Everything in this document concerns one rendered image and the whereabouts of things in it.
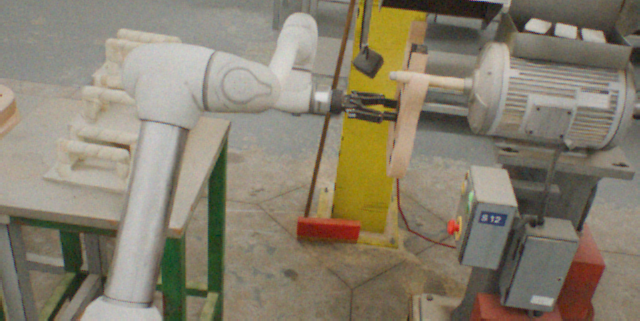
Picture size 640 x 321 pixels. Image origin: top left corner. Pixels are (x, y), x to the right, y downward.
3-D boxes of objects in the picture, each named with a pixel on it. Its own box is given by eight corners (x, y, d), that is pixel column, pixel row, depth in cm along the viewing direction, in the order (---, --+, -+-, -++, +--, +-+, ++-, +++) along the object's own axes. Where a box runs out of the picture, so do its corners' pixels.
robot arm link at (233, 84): (286, 64, 140) (228, 54, 141) (271, 56, 122) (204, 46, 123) (277, 121, 140) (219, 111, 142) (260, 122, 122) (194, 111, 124)
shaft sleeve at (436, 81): (463, 78, 168) (465, 80, 165) (461, 89, 169) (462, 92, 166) (397, 69, 169) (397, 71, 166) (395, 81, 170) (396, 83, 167)
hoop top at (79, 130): (144, 143, 169) (143, 133, 168) (139, 148, 167) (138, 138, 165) (74, 131, 171) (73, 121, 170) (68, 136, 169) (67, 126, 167)
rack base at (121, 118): (180, 139, 190) (180, 113, 185) (161, 168, 176) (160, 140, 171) (95, 126, 192) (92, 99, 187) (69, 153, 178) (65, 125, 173)
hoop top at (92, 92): (153, 104, 172) (153, 94, 170) (149, 109, 169) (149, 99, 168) (85, 93, 174) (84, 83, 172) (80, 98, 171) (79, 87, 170)
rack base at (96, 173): (161, 167, 176) (161, 163, 176) (140, 197, 163) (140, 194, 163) (69, 152, 178) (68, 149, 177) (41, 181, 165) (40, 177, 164)
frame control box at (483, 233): (531, 242, 175) (558, 165, 161) (548, 296, 156) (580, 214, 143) (444, 230, 175) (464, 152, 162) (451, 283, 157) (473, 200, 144)
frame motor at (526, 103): (593, 125, 184) (623, 43, 171) (623, 175, 161) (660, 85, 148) (456, 107, 185) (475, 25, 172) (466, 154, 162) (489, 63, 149)
